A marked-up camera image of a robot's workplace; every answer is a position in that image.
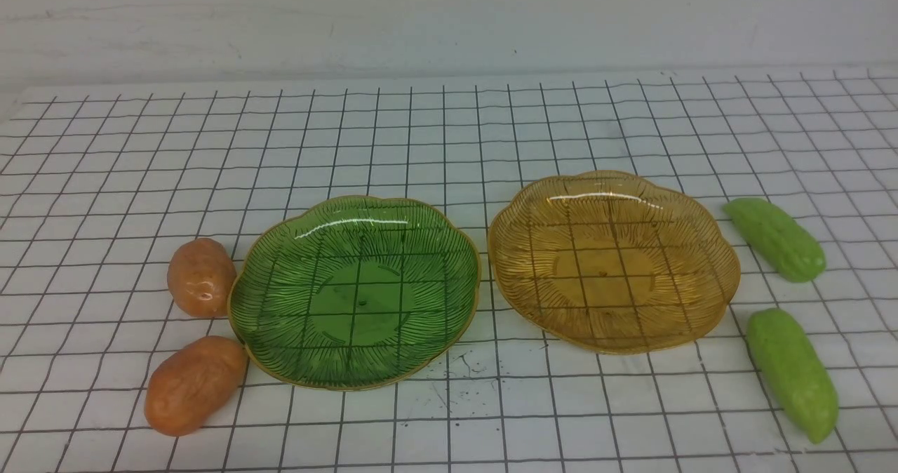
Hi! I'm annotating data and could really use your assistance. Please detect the green bitter gourd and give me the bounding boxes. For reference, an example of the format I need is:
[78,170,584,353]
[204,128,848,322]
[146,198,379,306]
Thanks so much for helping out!
[746,307,840,444]
[723,197,826,282]

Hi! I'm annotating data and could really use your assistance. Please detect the green glass plate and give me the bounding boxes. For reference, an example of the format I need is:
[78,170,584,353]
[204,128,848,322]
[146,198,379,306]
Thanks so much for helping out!
[227,195,481,391]

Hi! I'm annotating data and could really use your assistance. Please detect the brown potato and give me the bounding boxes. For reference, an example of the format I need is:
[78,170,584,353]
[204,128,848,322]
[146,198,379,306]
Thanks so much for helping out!
[167,237,236,319]
[144,335,248,436]

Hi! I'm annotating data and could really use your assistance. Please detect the amber glass plate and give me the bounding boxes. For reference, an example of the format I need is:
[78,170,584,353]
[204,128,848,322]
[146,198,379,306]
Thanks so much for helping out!
[487,171,742,355]

